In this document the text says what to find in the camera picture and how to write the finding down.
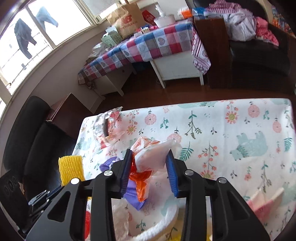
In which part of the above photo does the white round container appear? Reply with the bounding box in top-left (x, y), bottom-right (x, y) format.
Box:
top-left (154, 15), bottom-right (176, 28)

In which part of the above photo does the brown New Balance paper bag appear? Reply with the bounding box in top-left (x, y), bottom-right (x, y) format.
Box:
top-left (106, 1), bottom-right (146, 39)

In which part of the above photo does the black leather armchair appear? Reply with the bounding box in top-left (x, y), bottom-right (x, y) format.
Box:
top-left (193, 1), bottom-right (292, 92)

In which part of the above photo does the pile of clothes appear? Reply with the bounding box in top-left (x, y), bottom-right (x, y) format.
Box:
top-left (204, 1), bottom-right (279, 46)

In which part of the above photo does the plaid checkered tablecloth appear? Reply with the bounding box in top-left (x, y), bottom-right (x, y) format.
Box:
top-left (78, 19), bottom-right (211, 86)

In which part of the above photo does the pink paper cup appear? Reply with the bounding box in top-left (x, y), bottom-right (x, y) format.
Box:
top-left (247, 187), bottom-right (285, 223)

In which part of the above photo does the colourful comic pillow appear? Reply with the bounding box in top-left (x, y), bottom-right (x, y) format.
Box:
top-left (271, 5), bottom-right (295, 38)

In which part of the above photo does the dark wooden cabinet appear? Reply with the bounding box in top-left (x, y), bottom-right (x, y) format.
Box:
top-left (195, 19), bottom-right (232, 88)

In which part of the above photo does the white foam fruit net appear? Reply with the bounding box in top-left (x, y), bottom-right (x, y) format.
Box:
top-left (112, 180), bottom-right (180, 241)

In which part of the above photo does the red plastic snack bag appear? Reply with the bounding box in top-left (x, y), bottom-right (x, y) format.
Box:
top-left (84, 211), bottom-right (91, 240)

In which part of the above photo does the dark wooden side table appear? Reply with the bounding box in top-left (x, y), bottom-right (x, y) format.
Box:
top-left (47, 93), bottom-right (93, 140)

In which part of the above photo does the yellow foam fruit net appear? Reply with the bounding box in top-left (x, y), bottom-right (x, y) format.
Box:
top-left (58, 156), bottom-right (85, 186)

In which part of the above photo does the clear candy snack bag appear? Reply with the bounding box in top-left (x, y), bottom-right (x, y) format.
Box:
top-left (93, 106), bottom-right (125, 149)

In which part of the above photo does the green paper gift box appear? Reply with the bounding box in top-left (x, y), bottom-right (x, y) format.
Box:
top-left (101, 31), bottom-right (123, 47)

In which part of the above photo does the black leather sofa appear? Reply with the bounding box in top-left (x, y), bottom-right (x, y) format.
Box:
top-left (3, 96), bottom-right (76, 200)

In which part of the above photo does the white and orange plastic bag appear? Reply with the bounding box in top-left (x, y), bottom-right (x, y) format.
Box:
top-left (129, 136), bottom-right (182, 202)

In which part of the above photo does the purple plastic bag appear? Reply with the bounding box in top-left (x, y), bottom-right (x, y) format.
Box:
top-left (99, 156), bottom-right (145, 210)

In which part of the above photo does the orange tissue box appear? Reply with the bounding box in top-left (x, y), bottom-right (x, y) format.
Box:
top-left (178, 7), bottom-right (193, 19)

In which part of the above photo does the floral bear tablecloth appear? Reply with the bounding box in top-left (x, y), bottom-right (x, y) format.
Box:
top-left (73, 98), bottom-right (295, 240)

